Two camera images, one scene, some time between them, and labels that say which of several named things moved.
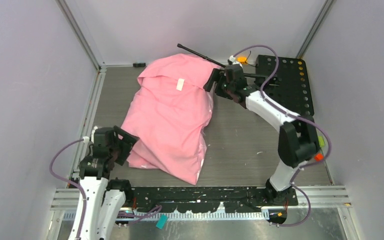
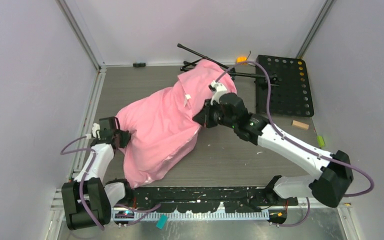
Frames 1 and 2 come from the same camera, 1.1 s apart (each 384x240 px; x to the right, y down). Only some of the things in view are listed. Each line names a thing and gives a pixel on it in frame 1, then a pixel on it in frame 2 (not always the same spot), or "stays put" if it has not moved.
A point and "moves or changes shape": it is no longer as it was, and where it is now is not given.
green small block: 321,140 stays put
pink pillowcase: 169,112 moves or changes shape
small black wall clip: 139,65 stays put
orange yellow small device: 242,59 stays put
